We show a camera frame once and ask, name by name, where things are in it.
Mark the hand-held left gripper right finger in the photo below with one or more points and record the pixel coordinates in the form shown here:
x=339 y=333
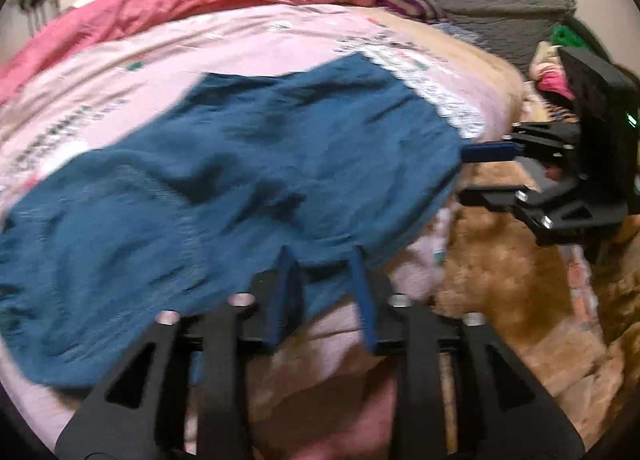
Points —
x=362 y=300

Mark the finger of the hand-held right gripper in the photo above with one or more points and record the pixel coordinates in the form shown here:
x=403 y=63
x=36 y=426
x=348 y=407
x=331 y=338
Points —
x=495 y=197
x=487 y=151

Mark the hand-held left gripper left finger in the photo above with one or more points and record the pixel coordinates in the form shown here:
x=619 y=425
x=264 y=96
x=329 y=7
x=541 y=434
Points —
x=286 y=300

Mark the blue denim pants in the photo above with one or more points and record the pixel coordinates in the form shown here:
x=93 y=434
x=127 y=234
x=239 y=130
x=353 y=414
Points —
x=275 y=149

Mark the brown plush blanket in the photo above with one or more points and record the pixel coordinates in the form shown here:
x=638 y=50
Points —
x=500 y=280

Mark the pink cloth pile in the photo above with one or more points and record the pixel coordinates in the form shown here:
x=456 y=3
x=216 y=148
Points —
x=550 y=74

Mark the tan bed sheet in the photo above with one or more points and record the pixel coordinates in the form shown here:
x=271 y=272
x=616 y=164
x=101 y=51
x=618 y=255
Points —
x=465 y=59

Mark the green cloth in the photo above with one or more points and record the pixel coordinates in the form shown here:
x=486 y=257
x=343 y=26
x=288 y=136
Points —
x=567 y=35

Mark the grey patterned cloth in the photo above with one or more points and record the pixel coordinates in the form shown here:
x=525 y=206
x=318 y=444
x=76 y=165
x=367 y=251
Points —
x=457 y=34

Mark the purple striped cloth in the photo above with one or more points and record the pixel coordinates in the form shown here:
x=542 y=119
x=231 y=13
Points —
x=405 y=2

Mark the pink printed bed sheet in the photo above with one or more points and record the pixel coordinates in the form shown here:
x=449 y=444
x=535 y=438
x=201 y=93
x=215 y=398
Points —
x=200 y=39

